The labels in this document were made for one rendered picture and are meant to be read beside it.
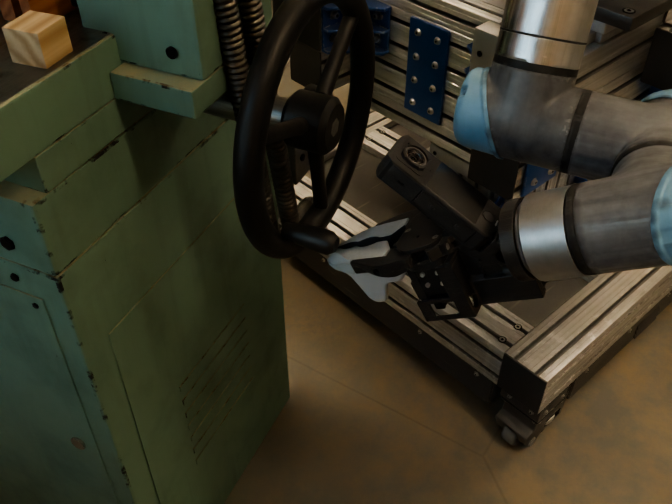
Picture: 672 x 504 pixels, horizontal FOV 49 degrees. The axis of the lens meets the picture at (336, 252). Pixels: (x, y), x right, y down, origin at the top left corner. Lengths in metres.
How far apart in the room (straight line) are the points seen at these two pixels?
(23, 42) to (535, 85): 0.44
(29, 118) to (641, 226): 0.50
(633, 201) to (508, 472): 0.95
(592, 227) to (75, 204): 0.48
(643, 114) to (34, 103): 0.51
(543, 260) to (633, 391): 1.06
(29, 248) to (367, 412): 0.90
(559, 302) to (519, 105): 0.84
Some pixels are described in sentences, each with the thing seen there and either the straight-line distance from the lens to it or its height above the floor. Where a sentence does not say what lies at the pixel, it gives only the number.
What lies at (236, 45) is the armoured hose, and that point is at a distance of 0.73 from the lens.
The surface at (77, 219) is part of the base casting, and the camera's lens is 0.77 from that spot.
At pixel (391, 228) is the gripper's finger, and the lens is 0.71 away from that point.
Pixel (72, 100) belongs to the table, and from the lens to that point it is 0.73.
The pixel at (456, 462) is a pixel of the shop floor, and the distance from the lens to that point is 1.45.
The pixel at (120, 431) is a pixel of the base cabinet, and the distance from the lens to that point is 0.98.
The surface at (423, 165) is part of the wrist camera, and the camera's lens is 0.64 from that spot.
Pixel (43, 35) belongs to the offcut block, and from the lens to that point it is 0.71.
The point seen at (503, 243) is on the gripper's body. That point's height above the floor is 0.82.
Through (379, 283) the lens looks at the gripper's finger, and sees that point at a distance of 0.71.
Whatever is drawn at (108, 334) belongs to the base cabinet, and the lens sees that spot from 0.87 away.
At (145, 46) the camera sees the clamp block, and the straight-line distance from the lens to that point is 0.74.
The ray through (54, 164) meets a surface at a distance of 0.73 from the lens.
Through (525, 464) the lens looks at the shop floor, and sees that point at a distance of 1.48.
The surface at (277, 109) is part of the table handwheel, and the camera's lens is 0.76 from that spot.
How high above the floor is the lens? 1.21
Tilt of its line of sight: 41 degrees down
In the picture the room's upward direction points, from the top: straight up
